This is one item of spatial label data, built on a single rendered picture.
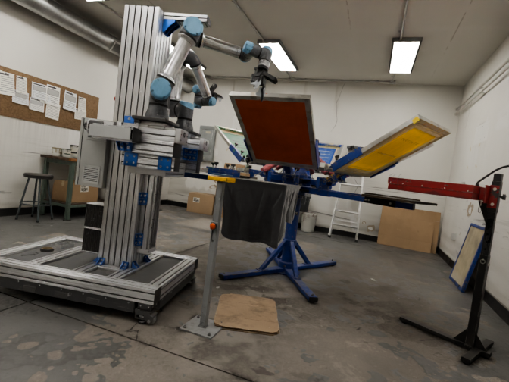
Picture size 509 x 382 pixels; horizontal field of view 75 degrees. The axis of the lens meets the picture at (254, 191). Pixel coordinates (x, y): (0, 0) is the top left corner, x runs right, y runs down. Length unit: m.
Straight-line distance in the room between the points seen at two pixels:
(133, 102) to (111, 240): 0.97
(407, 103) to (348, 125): 1.10
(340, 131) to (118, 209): 5.17
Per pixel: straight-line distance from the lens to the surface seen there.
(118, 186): 2.50
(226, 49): 2.39
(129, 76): 2.56
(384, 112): 6.91
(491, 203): 2.67
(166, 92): 2.09
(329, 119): 6.95
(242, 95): 2.42
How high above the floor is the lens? 1.00
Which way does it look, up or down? 3 degrees down
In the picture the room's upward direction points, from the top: 7 degrees clockwise
